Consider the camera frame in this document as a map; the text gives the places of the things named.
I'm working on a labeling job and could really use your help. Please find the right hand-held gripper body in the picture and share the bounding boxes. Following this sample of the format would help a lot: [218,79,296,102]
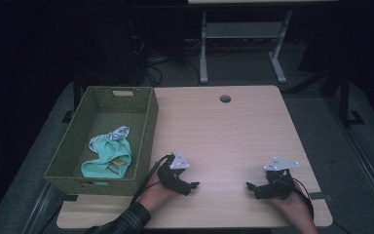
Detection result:
[262,157,300,201]

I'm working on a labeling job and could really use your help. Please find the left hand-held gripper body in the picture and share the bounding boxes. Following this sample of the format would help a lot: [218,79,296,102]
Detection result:
[157,150,192,193]

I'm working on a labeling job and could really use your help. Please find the mint green garment striped collar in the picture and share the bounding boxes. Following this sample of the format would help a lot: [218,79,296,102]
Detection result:
[80,126,133,179]

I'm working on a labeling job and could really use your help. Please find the green woven basket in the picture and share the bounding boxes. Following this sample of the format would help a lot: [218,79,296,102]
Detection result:
[43,85,160,197]

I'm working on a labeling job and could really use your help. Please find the person's left hand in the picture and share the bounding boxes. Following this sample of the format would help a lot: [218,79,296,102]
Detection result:
[137,171,180,213]

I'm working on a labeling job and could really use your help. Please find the person's right hand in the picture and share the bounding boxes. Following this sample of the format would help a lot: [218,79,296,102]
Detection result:
[268,180,317,228]

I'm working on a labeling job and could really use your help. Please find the black tape strip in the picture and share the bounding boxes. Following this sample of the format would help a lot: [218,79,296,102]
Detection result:
[56,194,79,203]
[308,191,334,202]

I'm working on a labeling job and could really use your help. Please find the black metal stand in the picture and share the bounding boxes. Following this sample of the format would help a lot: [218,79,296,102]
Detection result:
[60,72,83,125]
[336,64,366,129]

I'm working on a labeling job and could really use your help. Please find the white metal stand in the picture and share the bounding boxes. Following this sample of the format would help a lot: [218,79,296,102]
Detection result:
[199,10,294,86]

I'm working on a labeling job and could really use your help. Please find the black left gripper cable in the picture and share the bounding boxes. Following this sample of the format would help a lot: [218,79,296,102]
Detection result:
[131,153,175,205]

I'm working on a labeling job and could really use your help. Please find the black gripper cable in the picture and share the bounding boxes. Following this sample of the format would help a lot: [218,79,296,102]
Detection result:
[291,176,316,219]
[131,153,175,205]

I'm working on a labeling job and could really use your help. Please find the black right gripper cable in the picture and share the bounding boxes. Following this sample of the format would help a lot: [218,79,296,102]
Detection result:
[291,176,316,219]

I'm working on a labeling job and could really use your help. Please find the grey metal floor rail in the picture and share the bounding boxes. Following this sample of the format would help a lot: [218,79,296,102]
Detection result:
[324,96,374,216]
[20,181,66,234]

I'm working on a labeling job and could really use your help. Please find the bundle of black floor cables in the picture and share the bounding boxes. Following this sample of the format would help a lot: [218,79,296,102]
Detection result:
[141,35,203,88]

